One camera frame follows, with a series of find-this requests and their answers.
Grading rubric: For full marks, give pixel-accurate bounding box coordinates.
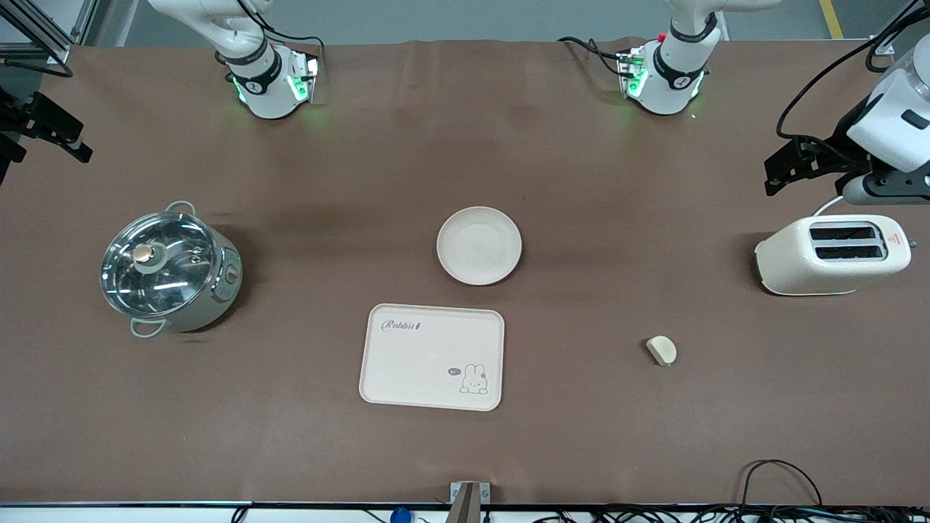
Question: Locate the grey metal camera bracket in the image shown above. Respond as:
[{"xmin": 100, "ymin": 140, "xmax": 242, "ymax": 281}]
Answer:
[{"xmin": 450, "ymin": 482, "xmax": 491, "ymax": 523}]

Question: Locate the glass pot lid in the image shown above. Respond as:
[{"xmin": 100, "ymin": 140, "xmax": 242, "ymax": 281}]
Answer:
[{"xmin": 100, "ymin": 211, "xmax": 219, "ymax": 319}]

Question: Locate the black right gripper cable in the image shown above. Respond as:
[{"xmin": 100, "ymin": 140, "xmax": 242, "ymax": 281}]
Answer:
[{"xmin": 0, "ymin": 57, "xmax": 74, "ymax": 78}]

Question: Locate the black cable bundle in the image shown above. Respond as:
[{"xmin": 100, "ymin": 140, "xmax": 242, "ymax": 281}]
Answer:
[{"xmin": 509, "ymin": 504, "xmax": 930, "ymax": 523}]

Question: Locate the looped black cable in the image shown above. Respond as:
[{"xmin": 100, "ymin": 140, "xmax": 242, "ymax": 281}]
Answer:
[{"xmin": 740, "ymin": 459, "xmax": 824, "ymax": 509}]

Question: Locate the aluminium frame profile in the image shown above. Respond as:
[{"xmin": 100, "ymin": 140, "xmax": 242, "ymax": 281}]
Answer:
[
  {"xmin": 872, "ymin": 0, "xmax": 930, "ymax": 57},
  {"xmin": 0, "ymin": 0, "xmax": 111, "ymax": 65}
]

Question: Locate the steel electric cooking pot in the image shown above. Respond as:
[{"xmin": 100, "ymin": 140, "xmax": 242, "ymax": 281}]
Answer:
[{"xmin": 100, "ymin": 201, "xmax": 243, "ymax": 339}]

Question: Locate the small white bun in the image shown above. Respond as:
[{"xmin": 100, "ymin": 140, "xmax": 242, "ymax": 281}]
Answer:
[{"xmin": 646, "ymin": 336, "xmax": 678, "ymax": 367}]

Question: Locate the cream two-slot toaster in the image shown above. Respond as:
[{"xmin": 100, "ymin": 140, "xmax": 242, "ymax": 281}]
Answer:
[{"xmin": 754, "ymin": 214, "xmax": 918, "ymax": 296}]

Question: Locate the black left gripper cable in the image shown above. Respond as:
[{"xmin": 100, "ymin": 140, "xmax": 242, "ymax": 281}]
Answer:
[{"xmin": 776, "ymin": 0, "xmax": 930, "ymax": 140}]

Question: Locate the cream rabbit print tray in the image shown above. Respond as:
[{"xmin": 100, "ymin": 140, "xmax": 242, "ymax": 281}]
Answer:
[{"xmin": 359, "ymin": 304, "xmax": 506, "ymax": 413}]

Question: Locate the round cream plate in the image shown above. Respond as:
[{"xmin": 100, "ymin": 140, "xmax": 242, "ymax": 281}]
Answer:
[{"xmin": 437, "ymin": 206, "xmax": 523, "ymax": 286}]

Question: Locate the black arm base cable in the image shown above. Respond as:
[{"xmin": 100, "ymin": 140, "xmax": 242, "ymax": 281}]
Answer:
[
  {"xmin": 557, "ymin": 36, "xmax": 627, "ymax": 75},
  {"xmin": 236, "ymin": 0, "xmax": 326, "ymax": 55}
]

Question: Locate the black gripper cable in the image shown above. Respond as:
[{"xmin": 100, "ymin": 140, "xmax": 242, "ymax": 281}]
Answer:
[
  {"xmin": 0, "ymin": 57, "xmax": 74, "ymax": 78},
  {"xmin": 776, "ymin": 0, "xmax": 930, "ymax": 140}
]

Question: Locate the brown table cover mat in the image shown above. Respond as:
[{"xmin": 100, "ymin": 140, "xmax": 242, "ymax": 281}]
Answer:
[{"xmin": 0, "ymin": 36, "xmax": 930, "ymax": 506}]

